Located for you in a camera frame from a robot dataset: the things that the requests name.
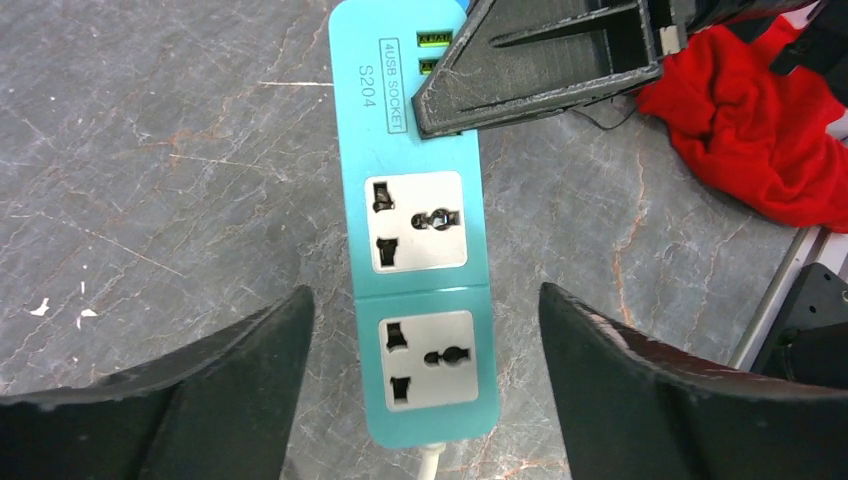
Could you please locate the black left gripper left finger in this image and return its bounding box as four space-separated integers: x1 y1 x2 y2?
1 286 315 479

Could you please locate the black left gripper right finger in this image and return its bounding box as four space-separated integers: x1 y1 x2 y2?
538 283 847 479

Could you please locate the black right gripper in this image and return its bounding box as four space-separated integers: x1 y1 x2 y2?
412 0 814 138

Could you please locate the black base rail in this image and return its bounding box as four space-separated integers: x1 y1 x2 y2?
751 263 847 390

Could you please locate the red cloth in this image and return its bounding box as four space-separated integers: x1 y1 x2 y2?
637 17 847 233

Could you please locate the teal power strip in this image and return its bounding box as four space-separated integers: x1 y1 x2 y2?
329 1 500 449

